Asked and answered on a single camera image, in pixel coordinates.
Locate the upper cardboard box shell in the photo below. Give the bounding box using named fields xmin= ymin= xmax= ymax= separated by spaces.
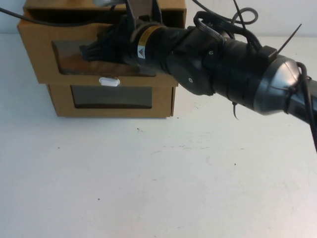
xmin=23 ymin=0 xmax=187 ymax=28

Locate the white handle of upper drawer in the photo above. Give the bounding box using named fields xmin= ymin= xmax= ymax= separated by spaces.
xmin=98 ymin=76 xmax=121 ymax=87

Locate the short black cable tie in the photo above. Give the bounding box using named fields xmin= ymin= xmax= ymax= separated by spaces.
xmin=231 ymin=101 xmax=240 ymax=121

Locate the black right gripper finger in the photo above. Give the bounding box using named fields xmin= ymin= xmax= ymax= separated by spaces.
xmin=79 ymin=41 xmax=101 ymax=53
xmin=83 ymin=51 xmax=103 ymax=62

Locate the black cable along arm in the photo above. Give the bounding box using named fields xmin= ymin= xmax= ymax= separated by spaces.
xmin=296 ymin=61 xmax=317 ymax=153

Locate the grey looped cable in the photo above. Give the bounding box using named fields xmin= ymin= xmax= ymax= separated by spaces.
xmin=232 ymin=6 xmax=259 ymax=26

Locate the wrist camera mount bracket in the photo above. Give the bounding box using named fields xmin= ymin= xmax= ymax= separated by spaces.
xmin=125 ymin=0 xmax=163 ymax=28

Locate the long black cable tie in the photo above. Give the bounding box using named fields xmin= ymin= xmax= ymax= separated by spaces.
xmin=276 ymin=23 xmax=303 ymax=54

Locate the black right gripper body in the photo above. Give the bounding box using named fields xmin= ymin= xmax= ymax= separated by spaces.
xmin=97 ymin=14 xmax=140 ymax=70

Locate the black ribbed flat cable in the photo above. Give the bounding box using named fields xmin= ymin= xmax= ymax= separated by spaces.
xmin=194 ymin=11 xmax=225 ymax=42

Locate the cardboard drawer with window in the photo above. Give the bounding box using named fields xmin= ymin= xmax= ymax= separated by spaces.
xmin=48 ymin=83 xmax=174 ymax=118
xmin=16 ymin=18 xmax=179 ymax=86

